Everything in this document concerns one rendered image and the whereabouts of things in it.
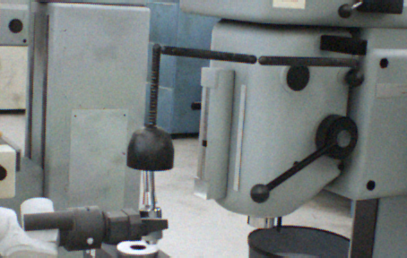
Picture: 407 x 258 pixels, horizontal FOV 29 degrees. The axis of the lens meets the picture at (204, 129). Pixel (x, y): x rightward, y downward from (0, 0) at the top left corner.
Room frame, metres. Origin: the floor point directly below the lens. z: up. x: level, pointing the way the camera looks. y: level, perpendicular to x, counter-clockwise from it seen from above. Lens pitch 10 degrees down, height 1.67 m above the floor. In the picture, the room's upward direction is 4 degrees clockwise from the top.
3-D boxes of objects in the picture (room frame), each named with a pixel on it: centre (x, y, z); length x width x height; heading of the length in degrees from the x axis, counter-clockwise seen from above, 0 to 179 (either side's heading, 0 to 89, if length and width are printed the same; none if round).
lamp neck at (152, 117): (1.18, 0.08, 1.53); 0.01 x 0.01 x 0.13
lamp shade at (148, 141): (1.18, 0.08, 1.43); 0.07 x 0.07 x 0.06
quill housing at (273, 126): (1.31, -0.11, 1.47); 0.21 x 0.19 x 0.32; 33
